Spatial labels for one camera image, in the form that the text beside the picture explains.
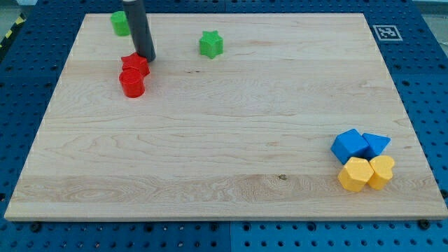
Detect red star block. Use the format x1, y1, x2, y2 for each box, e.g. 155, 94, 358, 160
121, 52, 151, 77

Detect blue cube block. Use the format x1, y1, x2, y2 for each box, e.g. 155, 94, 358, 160
330, 129, 368, 165

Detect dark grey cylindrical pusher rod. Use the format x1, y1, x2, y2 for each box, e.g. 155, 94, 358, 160
122, 0, 156, 62

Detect yellow hexagon block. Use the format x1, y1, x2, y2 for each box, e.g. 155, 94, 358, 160
337, 157, 374, 193

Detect green star block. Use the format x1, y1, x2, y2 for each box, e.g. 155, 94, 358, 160
199, 30, 223, 59

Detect light wooden board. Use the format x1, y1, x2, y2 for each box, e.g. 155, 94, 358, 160
5, 13, 447, 222

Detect blue triangle block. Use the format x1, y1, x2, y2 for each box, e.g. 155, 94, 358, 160
362, 133, 391, 160

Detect white fiducial marker tag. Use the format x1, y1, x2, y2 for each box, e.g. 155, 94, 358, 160
373, 24, 403, 41

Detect yellow heart block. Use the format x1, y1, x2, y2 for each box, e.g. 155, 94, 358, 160
367, 155, 396, 190

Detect green cylinder block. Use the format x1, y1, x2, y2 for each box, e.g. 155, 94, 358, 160
110, 10, 130, 36

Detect red cylinder block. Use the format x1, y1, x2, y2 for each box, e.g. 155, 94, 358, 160
119, 69, 145, 98

